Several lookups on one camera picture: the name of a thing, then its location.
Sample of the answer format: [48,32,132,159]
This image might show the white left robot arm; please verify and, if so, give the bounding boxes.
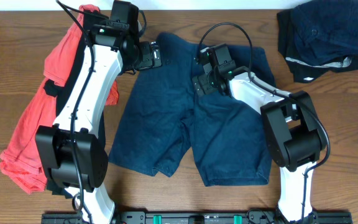
[35,1,162,223]

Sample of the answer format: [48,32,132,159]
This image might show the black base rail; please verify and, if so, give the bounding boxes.
[40,207,353,224]

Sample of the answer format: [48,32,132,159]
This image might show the dark blue shorts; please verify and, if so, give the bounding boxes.
[109,32,272,187]

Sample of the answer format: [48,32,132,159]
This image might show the folded navy shorts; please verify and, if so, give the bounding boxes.
[290,0,358,66]

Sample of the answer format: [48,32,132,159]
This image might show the folded black garment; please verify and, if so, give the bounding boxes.
[277,9,358,83]

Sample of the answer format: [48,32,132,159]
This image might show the red t-shirt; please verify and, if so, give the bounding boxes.
[0,3,120,195]

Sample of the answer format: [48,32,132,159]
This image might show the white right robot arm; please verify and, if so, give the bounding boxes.
[193,44,331,223]

